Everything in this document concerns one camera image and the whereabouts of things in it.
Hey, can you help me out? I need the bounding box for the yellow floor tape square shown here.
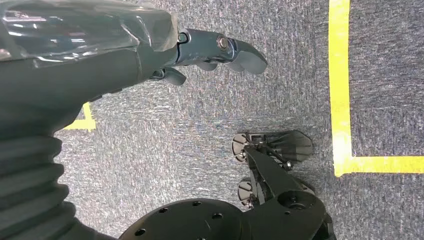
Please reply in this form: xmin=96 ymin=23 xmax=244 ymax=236
xmin=328 ymin=0 xmax=424 ymax=178
xmin=62 ymin=102 xmax=97 ymax=133

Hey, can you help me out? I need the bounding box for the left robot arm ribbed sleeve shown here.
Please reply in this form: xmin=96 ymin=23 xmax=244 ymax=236
xmin=0 ymin=135 xmax=118 ymax=240

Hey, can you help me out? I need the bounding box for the black robot foot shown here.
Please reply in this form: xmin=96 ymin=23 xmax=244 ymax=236
xmin=118 ymin=129 xmax=337 ymax=240

